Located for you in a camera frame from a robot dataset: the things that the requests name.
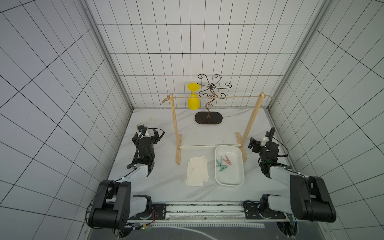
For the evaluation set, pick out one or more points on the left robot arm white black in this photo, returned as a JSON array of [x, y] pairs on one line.
[[120, 186]]

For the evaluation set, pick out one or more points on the white plastic tray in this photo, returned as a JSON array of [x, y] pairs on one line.
[[234, 175]]

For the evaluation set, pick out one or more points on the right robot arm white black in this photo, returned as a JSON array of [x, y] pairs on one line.
[[297, 186]]

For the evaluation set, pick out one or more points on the pink clothespin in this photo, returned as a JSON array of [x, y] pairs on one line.
[[226, 160]]

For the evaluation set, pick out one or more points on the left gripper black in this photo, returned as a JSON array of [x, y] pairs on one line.
[[138, 143]]

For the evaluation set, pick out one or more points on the white postcard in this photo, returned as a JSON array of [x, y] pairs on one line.
[[197, 162], [192, 179], [203, 172]]

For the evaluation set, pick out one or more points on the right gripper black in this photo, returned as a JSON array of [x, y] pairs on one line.
[[259, 147]]

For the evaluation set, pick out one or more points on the black wire scroll stand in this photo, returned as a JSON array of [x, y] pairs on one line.
[[208, 117]]

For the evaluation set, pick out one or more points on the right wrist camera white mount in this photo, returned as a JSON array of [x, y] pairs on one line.
[[264, 141]]

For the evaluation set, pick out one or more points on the teal clothespin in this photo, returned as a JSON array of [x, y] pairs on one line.
[[222, 167], [219, 163]]

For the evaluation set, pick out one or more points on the aluminium mounting rail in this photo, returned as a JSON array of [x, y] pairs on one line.
[[247, 210]]

